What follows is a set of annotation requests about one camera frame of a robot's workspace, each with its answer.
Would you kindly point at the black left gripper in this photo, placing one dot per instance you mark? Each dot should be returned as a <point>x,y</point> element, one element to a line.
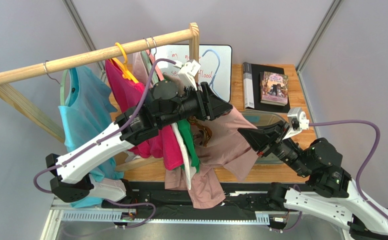
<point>209,106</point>

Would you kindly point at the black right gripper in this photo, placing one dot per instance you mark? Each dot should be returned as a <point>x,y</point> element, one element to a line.
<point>270,139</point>

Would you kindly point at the light blue wire hanger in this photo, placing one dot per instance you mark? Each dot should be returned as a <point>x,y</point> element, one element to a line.
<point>210,62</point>

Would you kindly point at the green t shirt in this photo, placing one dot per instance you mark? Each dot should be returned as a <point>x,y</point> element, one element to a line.
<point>184,128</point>

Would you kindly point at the dusty pink t shirt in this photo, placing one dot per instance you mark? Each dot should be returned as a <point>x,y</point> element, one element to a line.
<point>217,144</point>

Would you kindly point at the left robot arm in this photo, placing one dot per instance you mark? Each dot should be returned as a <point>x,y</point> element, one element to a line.
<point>164,106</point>

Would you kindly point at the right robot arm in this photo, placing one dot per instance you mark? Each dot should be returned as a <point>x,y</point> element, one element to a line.
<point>341,200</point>

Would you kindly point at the white t shirt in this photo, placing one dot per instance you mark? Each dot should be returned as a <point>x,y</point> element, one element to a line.
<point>187,161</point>

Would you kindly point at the pale green hanger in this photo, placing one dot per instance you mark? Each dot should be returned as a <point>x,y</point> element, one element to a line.
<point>146,59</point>

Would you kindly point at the yellow plastic hanger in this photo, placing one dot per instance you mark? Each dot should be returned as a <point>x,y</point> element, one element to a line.
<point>126,73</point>

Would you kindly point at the light blue t shirt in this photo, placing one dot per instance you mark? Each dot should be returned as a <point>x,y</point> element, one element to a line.
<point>86,111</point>

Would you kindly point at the sage green hanger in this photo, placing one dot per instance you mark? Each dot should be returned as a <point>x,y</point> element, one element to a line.
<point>61,83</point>

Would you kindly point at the clear blue plastic tub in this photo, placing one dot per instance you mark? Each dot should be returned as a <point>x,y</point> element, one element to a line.
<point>259,118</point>

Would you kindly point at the white board with red writing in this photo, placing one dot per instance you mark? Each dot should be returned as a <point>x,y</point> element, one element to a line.
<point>180,52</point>

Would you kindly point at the illustrated paperback book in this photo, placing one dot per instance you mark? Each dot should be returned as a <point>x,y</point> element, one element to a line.
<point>274,88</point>

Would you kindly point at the black binder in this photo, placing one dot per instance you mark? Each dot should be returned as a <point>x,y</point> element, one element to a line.
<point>252,88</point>

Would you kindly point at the wooden clothes rack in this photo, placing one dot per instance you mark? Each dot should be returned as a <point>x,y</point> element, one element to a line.
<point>19,102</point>

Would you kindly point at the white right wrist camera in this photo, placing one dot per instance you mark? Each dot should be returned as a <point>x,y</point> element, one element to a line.
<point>298,122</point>

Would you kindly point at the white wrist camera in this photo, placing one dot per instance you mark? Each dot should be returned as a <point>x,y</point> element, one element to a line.
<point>298,122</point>
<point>187,72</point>

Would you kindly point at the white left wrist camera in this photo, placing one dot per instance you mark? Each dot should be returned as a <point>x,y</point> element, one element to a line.
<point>187,72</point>

